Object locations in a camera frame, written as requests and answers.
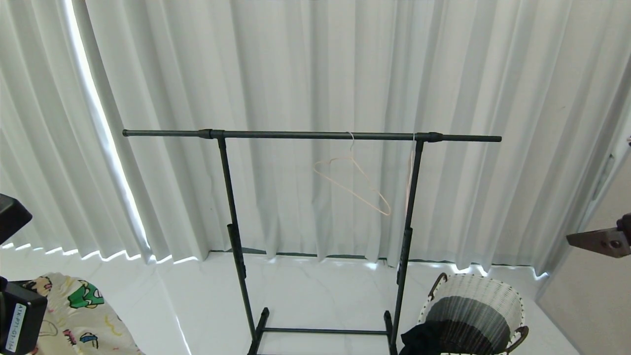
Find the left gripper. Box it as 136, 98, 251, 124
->
0, 277, 48, 355

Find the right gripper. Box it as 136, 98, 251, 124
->
566, 213, 631, 258

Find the cream printed garment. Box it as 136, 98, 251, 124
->
22, 273, 144, 355

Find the pink clothes hanger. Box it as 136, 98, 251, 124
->
314, 132, 391, 216
405, 134, 417, 213

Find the white laundry basket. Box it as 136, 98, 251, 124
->
418, 273, 529, 355

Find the black clothes rack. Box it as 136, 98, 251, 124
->
122, 129, 502, 355

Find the black garment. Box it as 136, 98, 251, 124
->
399, 320, 511, 355

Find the white curtain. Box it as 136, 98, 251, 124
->
0, 0, 631, 277

